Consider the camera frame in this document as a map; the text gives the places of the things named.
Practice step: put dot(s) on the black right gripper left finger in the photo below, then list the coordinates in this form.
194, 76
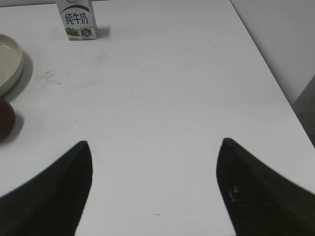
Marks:
52, 202

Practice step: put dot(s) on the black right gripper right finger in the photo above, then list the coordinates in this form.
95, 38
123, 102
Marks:
259, 201

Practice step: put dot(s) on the beige round plate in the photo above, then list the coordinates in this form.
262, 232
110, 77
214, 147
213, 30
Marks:
11, 63

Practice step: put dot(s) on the red apple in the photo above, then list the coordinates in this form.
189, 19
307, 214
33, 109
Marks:
7, 118

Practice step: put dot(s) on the white blue milk carton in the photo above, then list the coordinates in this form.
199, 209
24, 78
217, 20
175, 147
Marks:
78, 19

